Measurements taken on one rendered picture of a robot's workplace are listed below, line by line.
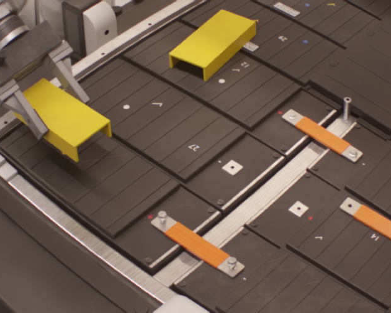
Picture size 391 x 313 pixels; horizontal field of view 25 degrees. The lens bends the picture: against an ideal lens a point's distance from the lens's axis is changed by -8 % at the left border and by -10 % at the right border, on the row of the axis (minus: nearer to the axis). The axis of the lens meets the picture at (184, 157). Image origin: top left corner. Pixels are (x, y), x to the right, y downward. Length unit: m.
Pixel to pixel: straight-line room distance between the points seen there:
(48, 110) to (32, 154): 0.09
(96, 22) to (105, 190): 0.46
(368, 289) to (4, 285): 0.49
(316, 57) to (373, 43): 0.13
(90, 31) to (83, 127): 0.43
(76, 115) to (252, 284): 0.36
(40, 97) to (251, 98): 0.34
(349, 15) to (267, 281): 0.65
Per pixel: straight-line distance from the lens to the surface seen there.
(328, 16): 1.67
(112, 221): 1.29
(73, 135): 1.30
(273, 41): 1.59
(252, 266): 1.24
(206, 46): 1.52
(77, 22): 1.72
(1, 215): 1.19
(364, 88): 1.50
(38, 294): 1.09
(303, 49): 1.57
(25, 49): 1.35
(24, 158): 1.40
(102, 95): 1.48
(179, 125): 1.42
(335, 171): 1.37
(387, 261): 1.24
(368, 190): 1.33
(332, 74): 1.51
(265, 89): 1.48
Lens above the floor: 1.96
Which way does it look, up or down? 44 degrees down
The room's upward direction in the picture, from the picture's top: 3 degrees counter-clockwise
